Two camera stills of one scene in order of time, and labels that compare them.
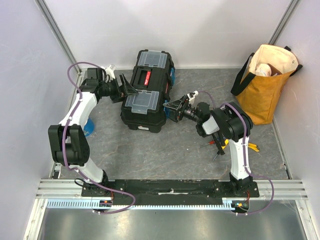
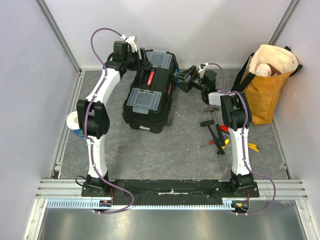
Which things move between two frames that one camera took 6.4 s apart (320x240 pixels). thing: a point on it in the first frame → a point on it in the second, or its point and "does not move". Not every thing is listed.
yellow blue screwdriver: x=226 y=141 does not move
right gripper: x=180 y=110 → x=190 y=75
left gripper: x=121 y=95 → x=143 y=66
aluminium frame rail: x=291 y=189 does not move
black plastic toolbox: x=153 y=77 does not move
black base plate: x=170 y=190 does not move
